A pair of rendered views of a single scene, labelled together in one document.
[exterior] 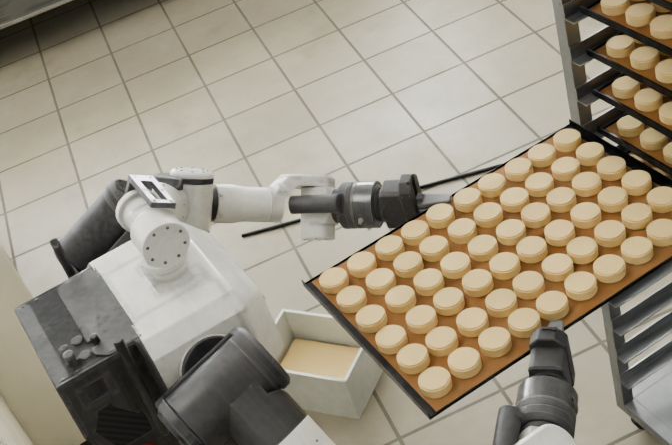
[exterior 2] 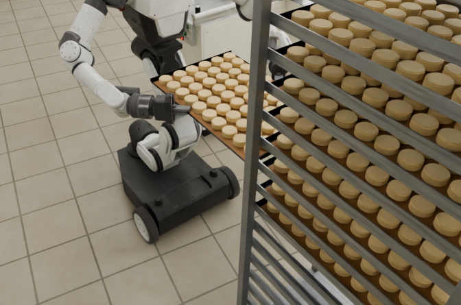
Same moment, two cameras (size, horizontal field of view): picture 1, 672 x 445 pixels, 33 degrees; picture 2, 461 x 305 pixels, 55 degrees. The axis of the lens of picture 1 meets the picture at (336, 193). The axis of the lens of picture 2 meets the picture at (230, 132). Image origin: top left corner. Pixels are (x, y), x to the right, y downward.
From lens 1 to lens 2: 1.80 m
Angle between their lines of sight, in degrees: 54
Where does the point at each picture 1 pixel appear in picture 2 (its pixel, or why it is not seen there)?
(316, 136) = not seen: outside the picture
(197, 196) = (249, 2)
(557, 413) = (132, 101)
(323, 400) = not seen: hidden behind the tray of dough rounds
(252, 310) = not seen: outside the picture
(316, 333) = not seen: hidden behind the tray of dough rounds
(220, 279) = not seen: outside the picture
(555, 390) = (143, 100)
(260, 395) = not seen: outside the picture
